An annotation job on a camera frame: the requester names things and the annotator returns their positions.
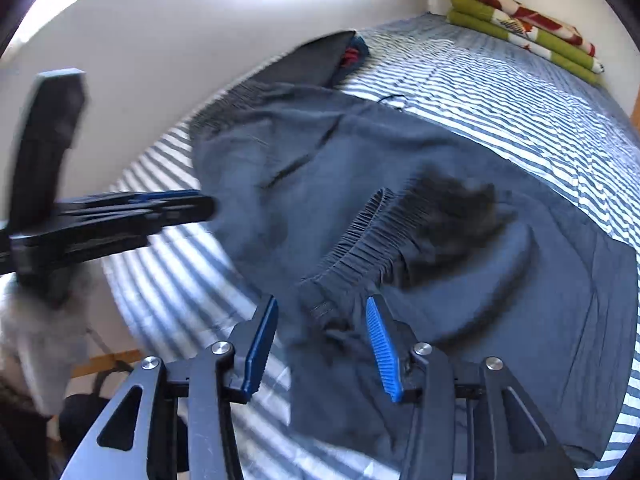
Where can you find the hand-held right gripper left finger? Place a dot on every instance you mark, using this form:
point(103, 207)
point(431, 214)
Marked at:
point(260, 350)

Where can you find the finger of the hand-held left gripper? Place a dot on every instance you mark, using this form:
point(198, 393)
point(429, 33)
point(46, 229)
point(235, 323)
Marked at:
point(175, 212)
point(150, 197)

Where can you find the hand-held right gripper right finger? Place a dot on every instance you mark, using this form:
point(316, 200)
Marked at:
point(384, 350)

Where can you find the dark blue pants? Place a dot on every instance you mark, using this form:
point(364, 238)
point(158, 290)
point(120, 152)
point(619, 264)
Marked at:
point(350, 160)

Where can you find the person's left forearm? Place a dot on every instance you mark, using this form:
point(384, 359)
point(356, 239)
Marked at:
point(45, 350)

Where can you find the wooden board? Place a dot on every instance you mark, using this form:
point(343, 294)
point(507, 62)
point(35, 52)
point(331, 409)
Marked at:
point(100, 362)

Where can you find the black bag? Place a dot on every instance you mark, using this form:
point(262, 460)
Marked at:
point(85, 420)

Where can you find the folded black garment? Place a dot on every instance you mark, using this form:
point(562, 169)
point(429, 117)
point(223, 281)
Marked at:
point(310, 60)

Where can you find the folded red garment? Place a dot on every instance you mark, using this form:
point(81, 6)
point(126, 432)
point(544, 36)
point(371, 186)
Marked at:
point(350, 56)

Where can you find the folded blue garment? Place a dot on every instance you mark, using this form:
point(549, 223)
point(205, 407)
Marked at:
point(363, 52)

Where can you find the blue striped bed sheet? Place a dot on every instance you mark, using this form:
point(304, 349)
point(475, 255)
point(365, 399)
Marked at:
point(500, 95)

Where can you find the red floral blanket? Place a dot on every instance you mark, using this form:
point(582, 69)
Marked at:
point(525, 12)

